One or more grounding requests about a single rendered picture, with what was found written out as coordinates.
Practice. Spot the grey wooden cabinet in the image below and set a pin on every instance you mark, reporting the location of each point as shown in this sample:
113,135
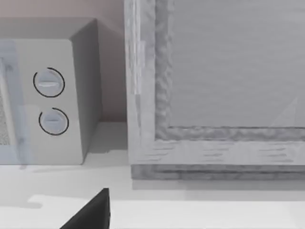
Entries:
214,95

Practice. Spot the pale microwave oven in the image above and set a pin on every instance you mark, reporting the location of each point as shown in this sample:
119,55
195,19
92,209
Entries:
71,95

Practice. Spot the pale blue microwave door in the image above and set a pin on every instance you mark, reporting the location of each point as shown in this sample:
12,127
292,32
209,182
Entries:
9,107

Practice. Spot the pale grey microwave knob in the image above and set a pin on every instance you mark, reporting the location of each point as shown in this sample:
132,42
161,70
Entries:
49,82
53,121

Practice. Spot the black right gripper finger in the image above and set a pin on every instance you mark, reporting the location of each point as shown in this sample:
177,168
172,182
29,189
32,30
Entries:
95,212

